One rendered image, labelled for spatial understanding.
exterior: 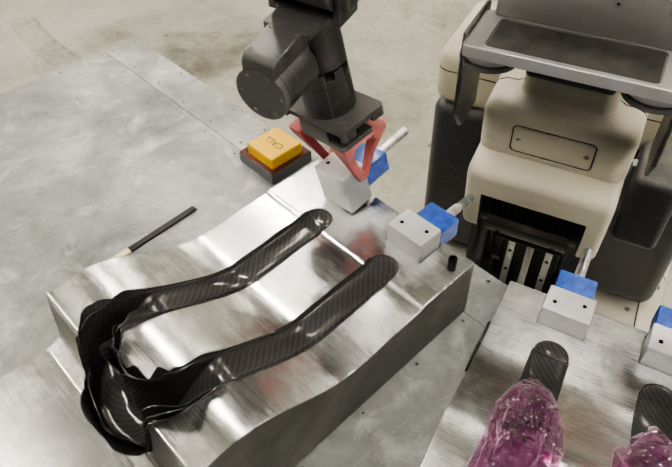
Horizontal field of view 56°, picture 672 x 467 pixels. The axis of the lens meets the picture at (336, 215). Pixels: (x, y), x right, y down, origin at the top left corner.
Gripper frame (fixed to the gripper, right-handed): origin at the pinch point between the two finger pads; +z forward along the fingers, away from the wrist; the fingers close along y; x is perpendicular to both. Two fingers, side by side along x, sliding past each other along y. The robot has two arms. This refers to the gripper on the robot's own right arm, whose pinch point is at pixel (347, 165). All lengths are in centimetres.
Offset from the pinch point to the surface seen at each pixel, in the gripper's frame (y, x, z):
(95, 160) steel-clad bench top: -42.0, -17.3, 6.3
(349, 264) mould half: 7.6, -8.4, 5.0
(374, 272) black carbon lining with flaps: 10.2, -7.2, 5.7
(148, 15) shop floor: -239, 76, 76
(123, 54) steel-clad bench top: -68, 3, 6
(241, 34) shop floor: -192, 95, 85
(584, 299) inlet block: 28.3, 6.0, 10.2
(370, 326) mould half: 15.0, -12.8, 5.5
